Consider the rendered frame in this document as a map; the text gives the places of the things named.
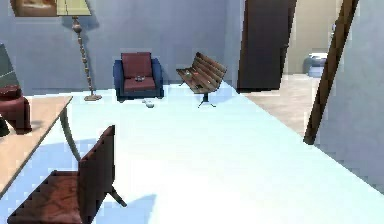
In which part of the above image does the brown slatted wooden bench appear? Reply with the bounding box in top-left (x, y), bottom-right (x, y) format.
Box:
top-left (175, 51), bottom-right (228, 109)

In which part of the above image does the blue armchair with red cushions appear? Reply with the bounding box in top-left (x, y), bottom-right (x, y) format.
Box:
top-left (112, 51), bottom-right (165, 101)

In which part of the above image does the dark brown room door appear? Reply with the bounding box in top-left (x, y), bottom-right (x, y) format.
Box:
top-left (236, 0), bottom-right (298, 91)

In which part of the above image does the floor lamp with yellow shade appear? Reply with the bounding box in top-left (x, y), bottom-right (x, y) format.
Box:
top-left (55, 0), bottom-right (103, 102)

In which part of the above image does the dark red wooden chair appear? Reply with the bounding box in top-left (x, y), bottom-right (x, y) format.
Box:
top-left (6, 124), bottom-right (128, 224)

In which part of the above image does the light wooden table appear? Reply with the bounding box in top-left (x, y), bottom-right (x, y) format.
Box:
top-left (0, 95), bottom-right (82, 200)

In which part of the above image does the dark red box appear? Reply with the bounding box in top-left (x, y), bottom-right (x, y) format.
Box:
top-left (0, 84), bottom-right (33, 135)

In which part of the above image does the framed orange wall picture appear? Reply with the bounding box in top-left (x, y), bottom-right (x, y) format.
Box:
top-left (9, 0), bottom-right (60, 18)

